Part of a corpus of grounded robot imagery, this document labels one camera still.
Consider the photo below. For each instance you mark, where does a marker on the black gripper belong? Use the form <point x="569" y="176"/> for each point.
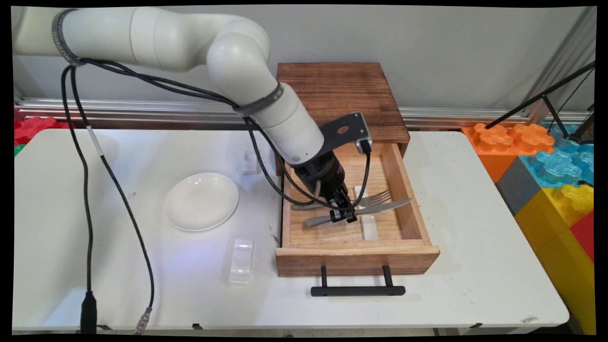
<point x="323" y="175"/>

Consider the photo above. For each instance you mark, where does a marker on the silver serrated table knife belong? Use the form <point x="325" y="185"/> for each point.
<point x="387" y="207"/>

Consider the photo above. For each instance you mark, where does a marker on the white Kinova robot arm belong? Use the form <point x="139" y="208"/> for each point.
<point x="166" y="38"/>

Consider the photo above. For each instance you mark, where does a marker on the white ceramic cutlery rest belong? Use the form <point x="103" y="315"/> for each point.
<point x="370" y="230"/>
<point x="359" y="191"/>

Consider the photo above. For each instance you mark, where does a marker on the silver metal fork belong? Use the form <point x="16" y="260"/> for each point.
<point x="377" y="196"/>

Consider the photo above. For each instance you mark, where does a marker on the light wooden drawer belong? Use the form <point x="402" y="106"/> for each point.
<point x="356" y="260"/>

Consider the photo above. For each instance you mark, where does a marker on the dark wooden cabinet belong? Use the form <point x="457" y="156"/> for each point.
<point x="342" y="95"/>

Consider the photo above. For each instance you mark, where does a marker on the clear plastic box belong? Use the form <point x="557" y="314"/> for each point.
<point x="241" y="261"/>

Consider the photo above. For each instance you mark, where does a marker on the white round plate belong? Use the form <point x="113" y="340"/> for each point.
<point x="201" y="202"/>

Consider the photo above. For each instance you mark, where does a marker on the orange foam block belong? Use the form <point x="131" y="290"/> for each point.
<point x="494" y="147"/>

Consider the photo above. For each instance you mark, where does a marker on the grey foam block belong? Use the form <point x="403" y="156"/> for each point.
<point x="517" y="187"/>

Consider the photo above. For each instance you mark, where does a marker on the light blue foam block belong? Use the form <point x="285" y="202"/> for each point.
<point x="555" y="166"/>

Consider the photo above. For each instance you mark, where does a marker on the black tripod stand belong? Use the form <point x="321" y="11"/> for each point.
<point x="546" y="95"/>

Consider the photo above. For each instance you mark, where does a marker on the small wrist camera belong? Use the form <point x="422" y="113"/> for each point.
<point x="364" y="145"/>

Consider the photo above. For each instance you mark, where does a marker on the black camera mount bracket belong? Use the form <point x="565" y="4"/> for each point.
<point x="344" y="128"/>

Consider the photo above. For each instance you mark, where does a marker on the aluminium wall rail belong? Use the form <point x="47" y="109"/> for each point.
<point x="142" y="107"/>

